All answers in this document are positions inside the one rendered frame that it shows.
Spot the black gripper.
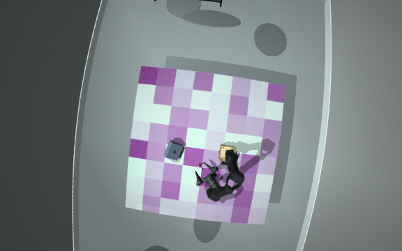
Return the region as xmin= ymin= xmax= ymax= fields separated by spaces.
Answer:
xmin=195 ymin=163 xmax=219 ymax=186

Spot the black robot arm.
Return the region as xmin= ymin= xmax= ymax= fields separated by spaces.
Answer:
xmin=207 ymin=150 xmax=245 ymax=201

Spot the dark grey square panel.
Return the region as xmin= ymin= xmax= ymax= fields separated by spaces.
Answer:
xmin=164 ymin=140 xmax=183 ymax=160

